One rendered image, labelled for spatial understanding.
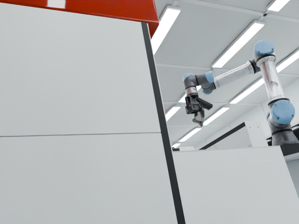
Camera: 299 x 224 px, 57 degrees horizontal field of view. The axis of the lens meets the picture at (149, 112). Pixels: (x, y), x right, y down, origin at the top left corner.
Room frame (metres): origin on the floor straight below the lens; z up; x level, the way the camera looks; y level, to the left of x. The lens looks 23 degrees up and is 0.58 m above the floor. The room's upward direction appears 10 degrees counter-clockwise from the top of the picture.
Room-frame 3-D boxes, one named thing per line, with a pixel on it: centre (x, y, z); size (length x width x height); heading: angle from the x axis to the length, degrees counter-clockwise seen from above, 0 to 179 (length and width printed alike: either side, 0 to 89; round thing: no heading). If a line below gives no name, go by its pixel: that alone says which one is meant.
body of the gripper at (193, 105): (1.57, -0.28, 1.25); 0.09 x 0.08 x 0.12; 114
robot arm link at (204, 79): (1.57, -0.39, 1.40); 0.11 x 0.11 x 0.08; 77
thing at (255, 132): (1.47, -0.35, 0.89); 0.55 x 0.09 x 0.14; 24
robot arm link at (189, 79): (1.58, -0.29, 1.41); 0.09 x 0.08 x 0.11; 77
